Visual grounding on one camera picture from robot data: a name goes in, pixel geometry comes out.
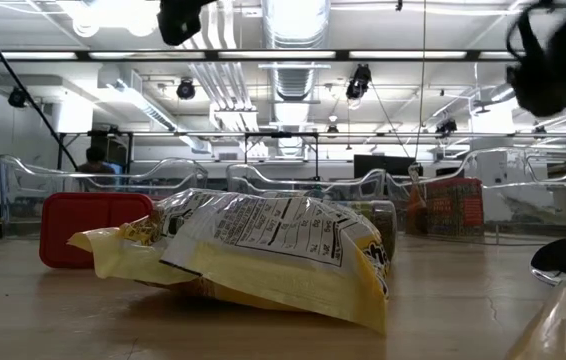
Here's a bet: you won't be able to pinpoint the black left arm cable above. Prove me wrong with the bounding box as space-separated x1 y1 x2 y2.
0 0 80 171

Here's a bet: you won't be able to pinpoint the patterned smoked paprika tin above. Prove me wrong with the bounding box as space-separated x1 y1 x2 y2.
423 176 486 238

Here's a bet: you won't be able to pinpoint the orange black snack packet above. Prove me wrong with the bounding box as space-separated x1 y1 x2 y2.
405 163 429 236

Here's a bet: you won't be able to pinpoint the black overhead beam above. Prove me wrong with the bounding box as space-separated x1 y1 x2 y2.
0 48 519 63

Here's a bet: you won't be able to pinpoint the person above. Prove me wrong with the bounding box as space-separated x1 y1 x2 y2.
76 145 120 177

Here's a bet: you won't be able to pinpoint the dark wall screen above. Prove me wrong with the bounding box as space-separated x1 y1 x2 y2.
89 130 133 176

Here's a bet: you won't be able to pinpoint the green-label spice jar black cap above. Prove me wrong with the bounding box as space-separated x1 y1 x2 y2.
347 199 398 261

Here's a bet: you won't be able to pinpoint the red plastic container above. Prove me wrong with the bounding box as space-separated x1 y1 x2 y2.
38 192 155 270

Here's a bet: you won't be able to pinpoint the black ceiling spotlight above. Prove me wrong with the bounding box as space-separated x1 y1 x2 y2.
344 63 374 101
434 118 459 137
175 77 198 101
6 85 31 110

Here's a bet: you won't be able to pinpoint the silver ventilation duct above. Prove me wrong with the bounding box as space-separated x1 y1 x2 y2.
261 0 333 157

